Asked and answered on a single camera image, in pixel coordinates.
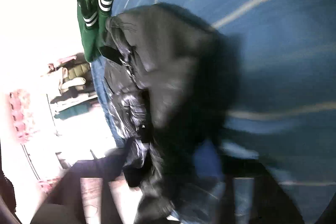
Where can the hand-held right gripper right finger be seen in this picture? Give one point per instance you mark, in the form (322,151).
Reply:
(208,161)

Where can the green varsity jacket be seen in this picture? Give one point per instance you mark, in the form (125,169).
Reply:
(89,37)

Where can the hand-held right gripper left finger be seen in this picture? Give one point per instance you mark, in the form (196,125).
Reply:
(88,167)

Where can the blue striped bed sheet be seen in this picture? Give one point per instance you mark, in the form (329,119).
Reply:
(275,56)

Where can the shelf with folded clothes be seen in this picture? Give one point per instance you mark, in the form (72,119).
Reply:
(76,77)

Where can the black puffer jacket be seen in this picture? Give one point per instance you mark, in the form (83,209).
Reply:
(170,61)

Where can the pink patterned cloth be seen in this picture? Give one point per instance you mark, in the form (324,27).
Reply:
(22,113)

